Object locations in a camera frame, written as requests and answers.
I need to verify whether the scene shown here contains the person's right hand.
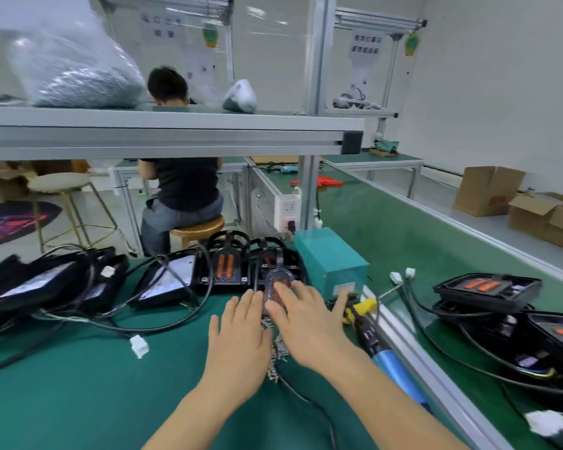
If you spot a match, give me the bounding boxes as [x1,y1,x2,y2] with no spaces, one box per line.
[265,280,358,378]

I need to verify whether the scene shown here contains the person's left hand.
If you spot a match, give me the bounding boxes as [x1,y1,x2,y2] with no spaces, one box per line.
[201,289,276,411]

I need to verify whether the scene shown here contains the heap of small silver screws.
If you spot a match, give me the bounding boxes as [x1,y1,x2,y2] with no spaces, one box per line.
[265,331,294,383]

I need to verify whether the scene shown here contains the blue black electric screwdriver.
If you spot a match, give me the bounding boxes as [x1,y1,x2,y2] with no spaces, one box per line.
[353,308,432,411]

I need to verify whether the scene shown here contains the stack of unassembled lamp housings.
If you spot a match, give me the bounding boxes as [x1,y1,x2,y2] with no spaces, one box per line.
[0,243,214,362]

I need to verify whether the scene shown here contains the person's right forearm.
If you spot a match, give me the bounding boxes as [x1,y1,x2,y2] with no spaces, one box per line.
[317,356,470,450]

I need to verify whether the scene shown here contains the person's left forearm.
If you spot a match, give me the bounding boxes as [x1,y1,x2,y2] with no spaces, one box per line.
[143,384,262,450]

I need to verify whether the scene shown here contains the yellow plug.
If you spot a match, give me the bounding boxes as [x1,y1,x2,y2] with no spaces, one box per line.
[342,297,380,325]

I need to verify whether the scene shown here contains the teal power supply box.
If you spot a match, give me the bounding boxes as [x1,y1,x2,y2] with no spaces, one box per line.
[293,226,371,302]

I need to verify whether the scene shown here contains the white power strip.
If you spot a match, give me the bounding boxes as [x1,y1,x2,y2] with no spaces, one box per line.
[274,186,302,233]

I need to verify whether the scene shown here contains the round brown wooden stool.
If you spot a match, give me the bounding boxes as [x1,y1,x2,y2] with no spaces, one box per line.
[170,214,227,250]

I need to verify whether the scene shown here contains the red tool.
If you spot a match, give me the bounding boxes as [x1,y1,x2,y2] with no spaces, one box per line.
[290,175,345,189]

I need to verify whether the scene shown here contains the green workbench white legs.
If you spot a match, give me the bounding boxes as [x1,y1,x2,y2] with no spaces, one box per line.
[323,149,424,201]

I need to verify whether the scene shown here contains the small green workbench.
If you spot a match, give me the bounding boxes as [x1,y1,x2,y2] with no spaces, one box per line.
[108,157,251,254]

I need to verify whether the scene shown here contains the brown cardboard box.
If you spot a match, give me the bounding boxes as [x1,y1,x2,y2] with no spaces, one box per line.
[452,164,527,219]
[505,191,563,256]

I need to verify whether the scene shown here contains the round beige stool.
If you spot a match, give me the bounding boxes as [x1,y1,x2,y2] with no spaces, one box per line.
[25,172,125,255]

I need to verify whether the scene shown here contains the white handheld device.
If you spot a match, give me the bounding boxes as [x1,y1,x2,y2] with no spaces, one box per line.
[221,78,260,115]

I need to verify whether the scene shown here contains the colourful round rug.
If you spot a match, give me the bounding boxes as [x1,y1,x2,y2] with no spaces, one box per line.
[0,200,63,252]

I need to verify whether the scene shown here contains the open brown cardboard carton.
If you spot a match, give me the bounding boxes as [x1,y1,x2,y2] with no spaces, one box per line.
[0,162,36,205]

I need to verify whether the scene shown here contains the clear bag of screws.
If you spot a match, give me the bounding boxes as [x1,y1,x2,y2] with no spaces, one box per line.
[6,21,150,109]

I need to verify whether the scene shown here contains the aluminium shelf frame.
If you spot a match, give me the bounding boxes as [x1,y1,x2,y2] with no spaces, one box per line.
[0,0,429,233]

